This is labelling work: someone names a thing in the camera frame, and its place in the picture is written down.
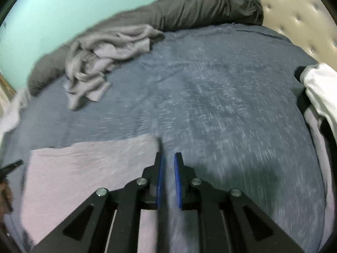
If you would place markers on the crumpled light grey garment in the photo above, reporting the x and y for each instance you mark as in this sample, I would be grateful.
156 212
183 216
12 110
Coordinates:
105 55

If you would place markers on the black cloth under white cloth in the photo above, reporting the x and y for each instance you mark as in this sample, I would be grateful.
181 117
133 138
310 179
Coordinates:
300 73

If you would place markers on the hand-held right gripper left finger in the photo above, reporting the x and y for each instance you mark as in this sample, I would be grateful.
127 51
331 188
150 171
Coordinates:
161 184

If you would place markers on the pale grey cloth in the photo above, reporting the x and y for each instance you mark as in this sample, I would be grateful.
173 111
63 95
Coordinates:
320 163

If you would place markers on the wooden frame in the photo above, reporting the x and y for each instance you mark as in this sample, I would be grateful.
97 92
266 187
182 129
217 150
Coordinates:
6 84

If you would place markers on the person's left hand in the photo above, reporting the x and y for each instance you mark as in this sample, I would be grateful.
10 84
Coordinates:
5 197

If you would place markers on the grey sweatshirt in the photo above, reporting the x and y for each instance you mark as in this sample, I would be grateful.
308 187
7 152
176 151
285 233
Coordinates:
79 168

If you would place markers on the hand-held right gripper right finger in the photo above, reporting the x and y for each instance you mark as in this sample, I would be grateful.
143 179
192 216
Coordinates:
177 181

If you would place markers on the bed with blue cover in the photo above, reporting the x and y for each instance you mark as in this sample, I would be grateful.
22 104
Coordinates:
223 110

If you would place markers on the dark grey rolled duvet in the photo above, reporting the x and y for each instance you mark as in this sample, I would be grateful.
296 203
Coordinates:
197 8

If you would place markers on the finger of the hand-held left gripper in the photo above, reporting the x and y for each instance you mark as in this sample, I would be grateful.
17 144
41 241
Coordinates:
10 167

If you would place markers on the cream tufted headboard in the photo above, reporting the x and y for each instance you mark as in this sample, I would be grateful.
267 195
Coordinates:
295 13

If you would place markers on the pale grey bed sheet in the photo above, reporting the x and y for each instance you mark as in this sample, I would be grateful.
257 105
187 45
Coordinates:
11 110

